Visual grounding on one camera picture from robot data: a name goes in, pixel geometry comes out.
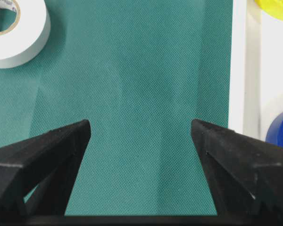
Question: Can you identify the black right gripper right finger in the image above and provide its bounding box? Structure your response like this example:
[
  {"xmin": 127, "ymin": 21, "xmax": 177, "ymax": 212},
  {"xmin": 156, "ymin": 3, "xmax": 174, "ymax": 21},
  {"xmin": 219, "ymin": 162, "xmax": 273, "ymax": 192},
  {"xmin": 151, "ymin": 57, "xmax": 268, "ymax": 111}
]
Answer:
[{"xmin": 191, "ymin": 119, "xmax": 283, "ymax": 226}]

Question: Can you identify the white plastic tray case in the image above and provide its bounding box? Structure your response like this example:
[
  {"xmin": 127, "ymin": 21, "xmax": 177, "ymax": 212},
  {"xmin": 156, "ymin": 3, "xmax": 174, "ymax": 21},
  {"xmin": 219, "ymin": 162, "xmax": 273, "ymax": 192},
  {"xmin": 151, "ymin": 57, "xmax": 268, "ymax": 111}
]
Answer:
[{"xmin": 228, "ymin": 0, "xmax": 283, "ymax": 140}]

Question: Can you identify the blue tape roll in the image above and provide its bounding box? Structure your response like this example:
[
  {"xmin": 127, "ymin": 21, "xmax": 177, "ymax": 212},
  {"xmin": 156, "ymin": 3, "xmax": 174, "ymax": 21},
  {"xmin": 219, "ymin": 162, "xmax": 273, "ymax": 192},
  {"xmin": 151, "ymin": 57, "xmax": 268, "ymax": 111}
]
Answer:
[{"xmin": 266, "ymin": 112, "xmax": 283, "ymax": 147}]

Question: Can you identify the white tape roll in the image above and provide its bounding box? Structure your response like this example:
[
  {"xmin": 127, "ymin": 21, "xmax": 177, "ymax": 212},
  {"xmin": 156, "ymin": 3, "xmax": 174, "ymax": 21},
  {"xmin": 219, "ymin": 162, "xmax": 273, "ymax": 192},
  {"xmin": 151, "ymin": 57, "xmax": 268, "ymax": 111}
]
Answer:
[{"xmin": 0, "ymin": 0, "xmax": 51, "ymax": 69}]

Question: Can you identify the yellow tape roll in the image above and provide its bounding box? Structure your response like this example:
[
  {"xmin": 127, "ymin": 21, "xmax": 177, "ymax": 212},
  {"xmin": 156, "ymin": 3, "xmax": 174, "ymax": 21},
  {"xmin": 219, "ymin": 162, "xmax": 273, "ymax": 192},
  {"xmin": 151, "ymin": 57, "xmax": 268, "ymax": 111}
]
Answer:
[{"xmin": 255, "ymin": 0, "xmax": 283, "ymax": 21}]

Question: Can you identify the green table cloth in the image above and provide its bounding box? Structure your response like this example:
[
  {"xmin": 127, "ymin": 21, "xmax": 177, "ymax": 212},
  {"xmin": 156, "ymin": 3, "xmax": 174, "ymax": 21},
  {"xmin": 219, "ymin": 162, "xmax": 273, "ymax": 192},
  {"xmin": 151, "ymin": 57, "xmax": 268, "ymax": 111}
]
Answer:
[{"xmin": 0, "ymin": 0, "xmax": 233, "ymax": 215}]

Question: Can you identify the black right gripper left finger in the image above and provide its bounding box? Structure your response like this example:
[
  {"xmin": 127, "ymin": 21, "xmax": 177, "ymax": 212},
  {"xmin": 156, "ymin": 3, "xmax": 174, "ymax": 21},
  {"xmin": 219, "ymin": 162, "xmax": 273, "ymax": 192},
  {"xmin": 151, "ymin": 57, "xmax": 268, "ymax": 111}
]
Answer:
[{"xmin": 0, "ymin": 120, "xmax": 91, "ymax": 223}]

